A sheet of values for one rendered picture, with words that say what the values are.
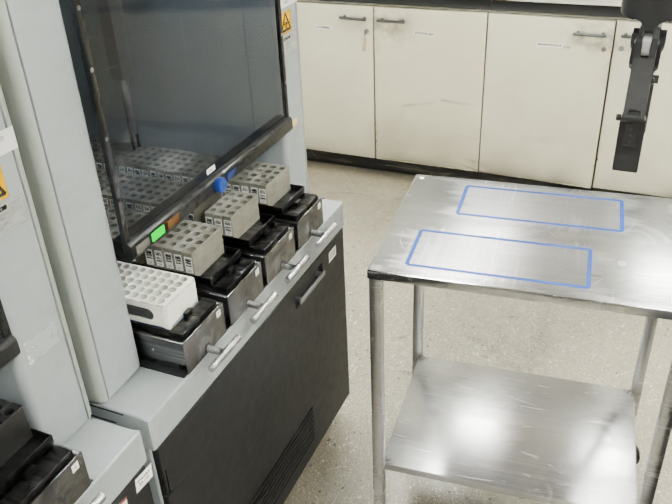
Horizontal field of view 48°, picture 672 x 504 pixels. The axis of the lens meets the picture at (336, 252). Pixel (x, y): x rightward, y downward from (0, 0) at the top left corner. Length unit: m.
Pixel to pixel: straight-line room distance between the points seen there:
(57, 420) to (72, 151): 0.42
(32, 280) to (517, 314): 1.96
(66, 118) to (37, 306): 0.27
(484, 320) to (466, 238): 1.18
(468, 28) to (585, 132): 0.67
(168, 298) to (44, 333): 0.25
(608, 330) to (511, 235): 1.23
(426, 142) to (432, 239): 2.08
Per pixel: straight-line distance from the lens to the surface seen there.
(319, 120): 3.78
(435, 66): 3.48
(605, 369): 2.60
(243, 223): 1.61
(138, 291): 1.41
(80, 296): 1.24
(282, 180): 1.74
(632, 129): 0.99
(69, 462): 1.19
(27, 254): 1.14
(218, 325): 1.43
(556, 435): 1.93
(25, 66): 1.10
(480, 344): 2.62
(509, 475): 1.82
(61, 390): 1.26
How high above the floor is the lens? 1.60
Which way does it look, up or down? 31 degrees down
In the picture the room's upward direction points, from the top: 3 degrees counter-clockwise
